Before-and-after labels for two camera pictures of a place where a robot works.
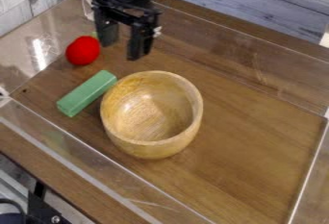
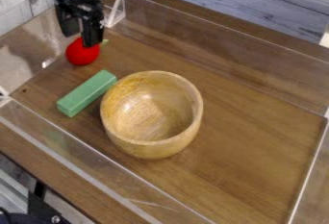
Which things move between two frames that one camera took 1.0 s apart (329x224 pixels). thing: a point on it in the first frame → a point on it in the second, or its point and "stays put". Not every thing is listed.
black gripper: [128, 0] → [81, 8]
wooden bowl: [151, 112] stays put
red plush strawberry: [82, 50] stays put
